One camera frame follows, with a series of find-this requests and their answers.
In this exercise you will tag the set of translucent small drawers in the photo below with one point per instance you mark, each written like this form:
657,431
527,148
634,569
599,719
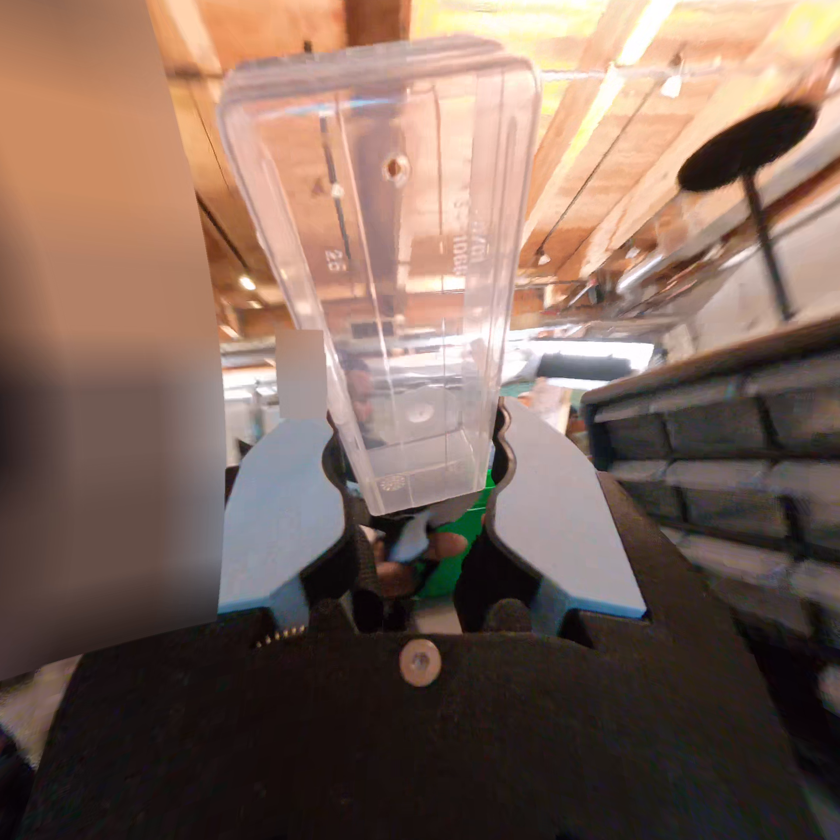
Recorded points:
715,420

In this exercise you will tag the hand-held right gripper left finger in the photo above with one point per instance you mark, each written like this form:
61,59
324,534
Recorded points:
282,512

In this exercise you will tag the green plastic bin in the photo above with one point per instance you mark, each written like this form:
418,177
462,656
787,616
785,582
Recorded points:
449,576

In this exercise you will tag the ceiling spot lamp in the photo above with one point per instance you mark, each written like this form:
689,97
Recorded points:
670,84

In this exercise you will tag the clear plastic drawer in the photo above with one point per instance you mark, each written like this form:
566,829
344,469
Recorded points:
394,262

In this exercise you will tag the black drawer cabinet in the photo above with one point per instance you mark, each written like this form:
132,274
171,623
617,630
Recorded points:
709,453

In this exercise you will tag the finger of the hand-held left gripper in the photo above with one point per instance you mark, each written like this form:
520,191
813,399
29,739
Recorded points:
412,538

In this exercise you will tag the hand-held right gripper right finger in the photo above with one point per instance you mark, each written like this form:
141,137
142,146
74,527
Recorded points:
558,518

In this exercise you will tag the black round-base stand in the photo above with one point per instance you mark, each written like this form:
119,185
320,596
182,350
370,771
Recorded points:
741,151

